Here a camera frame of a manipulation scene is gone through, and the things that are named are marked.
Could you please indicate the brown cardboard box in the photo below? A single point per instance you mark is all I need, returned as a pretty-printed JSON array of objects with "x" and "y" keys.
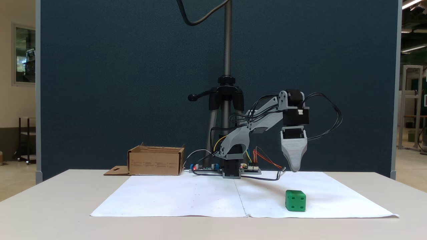
[{"x": 153, "y": 164}]

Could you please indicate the white paper sheet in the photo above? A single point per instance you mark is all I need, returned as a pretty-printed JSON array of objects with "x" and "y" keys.
[
  {"x": 173, "y": 198},
  {"x": 333, "y": 196}
]

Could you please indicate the circuit board with white connectors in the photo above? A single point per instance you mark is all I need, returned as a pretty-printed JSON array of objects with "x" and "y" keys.
[{"x": 252, "y": 169}]

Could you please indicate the black grey camera tripod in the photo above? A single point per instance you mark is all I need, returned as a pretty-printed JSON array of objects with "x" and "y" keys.
[{"x": 228, "y": 40}]

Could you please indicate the circuit board with blue parts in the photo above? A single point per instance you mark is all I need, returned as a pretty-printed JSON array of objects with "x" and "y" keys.
[{"x": 203, "y": 167}]

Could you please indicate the ceiling strip light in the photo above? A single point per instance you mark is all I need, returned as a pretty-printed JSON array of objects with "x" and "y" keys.
[{"x": 411, "y": 3}]

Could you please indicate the framed wall window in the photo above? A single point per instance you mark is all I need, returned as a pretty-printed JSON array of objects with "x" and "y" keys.
[{"x": 25, "y": 55}]

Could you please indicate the aluminium frame rack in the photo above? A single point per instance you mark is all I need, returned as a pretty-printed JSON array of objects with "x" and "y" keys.
[{"x": 412, "y": 100}]

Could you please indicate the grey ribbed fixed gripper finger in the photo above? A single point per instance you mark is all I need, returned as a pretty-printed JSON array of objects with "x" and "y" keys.
[{"x": 294, "y": 153}]

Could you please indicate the black shelf cart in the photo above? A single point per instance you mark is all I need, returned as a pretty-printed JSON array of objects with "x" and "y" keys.
[{"x": 27, "y": 140}]

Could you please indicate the green dice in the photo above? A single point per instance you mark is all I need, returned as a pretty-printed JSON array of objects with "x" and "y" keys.
[{"x": 295, "y": 201}]

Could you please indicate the dark blue partition panel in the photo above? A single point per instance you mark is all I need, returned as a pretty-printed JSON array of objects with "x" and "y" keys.
[{"x": 116, "y": 83}]

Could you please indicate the grey black Koch robot arm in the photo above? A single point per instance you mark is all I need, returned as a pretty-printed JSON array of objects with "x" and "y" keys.
[{"x": 263, "y": 120}]

